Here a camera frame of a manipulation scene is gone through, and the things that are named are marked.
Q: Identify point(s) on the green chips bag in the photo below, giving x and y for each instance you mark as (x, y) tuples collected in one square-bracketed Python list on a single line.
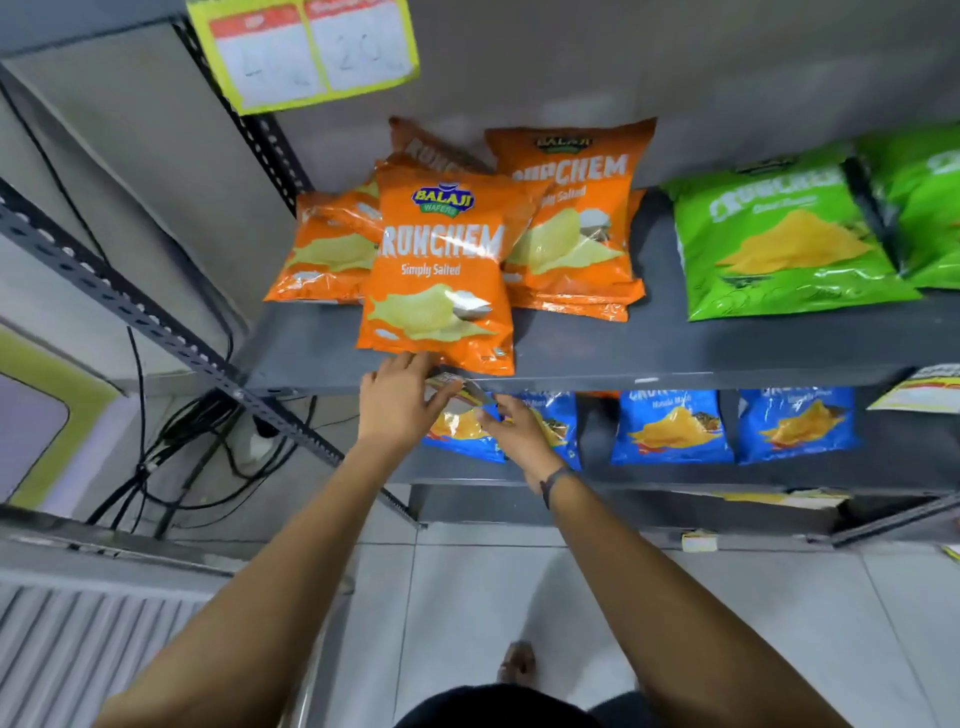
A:
[(780, 236), (919, 206)]

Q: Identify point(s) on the flat yellow shelf label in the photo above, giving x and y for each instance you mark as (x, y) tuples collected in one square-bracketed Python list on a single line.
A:
[(784, 497)]

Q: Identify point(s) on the person's right thumb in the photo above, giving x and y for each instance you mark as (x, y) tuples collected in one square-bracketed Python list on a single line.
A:
[(489, 424)]

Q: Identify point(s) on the person's left forearm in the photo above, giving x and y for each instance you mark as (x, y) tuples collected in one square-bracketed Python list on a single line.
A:
[(285, 592)]

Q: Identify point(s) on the white power plug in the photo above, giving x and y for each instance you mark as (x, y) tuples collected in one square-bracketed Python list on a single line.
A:
[(259, 444)]

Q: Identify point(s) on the yellow bordered grey panel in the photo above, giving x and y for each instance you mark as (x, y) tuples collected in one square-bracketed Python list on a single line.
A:
[(41, 420)]

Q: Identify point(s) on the yellow bordered price sign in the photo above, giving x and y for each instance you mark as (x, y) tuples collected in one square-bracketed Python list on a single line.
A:
[(307, 52)]

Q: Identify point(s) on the person's left hand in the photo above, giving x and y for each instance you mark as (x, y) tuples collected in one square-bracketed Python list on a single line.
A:
[(394, 409)]

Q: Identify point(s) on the person's dark clothing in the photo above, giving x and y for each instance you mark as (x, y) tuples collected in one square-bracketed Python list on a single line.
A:
[(510, 709)]

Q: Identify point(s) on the small white label tag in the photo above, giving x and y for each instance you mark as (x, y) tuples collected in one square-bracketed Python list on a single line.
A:
[(699, 541)]

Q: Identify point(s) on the orange chips bag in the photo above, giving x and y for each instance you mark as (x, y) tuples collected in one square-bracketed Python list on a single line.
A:
[(581, 301), (427, 142), (439, 270), (581, 217), (326, 251)]

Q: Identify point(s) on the person's left thumb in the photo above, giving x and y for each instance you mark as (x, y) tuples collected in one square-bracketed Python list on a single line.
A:
[(447, 397)]

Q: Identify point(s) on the person's foot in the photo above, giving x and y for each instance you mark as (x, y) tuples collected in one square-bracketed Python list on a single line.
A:
[(517, 664)]

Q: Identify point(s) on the person's right hand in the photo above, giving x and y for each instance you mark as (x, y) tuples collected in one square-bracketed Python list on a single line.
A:
[(525, 446)]

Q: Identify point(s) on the grey metal shelf rack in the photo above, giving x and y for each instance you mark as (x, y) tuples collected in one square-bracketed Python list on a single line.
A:
[(675, 345)]

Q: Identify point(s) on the grey corrugated metal shutter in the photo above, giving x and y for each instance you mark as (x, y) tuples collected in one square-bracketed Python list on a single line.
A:
[(82, 645)]

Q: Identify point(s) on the black wristband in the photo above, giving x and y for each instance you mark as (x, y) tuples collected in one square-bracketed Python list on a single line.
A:
[(551, 481)]

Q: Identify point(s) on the person's right forearm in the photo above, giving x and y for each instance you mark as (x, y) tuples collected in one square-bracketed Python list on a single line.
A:
[(675, 607)]

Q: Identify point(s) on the blue chips bag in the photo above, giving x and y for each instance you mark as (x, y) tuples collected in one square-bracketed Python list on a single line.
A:
[(559, 420), (795, 424), (671, 427), (461, 435)]

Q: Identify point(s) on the yellow and white shelf label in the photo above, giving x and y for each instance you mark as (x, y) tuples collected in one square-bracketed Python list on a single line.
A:
[(919, 390)]

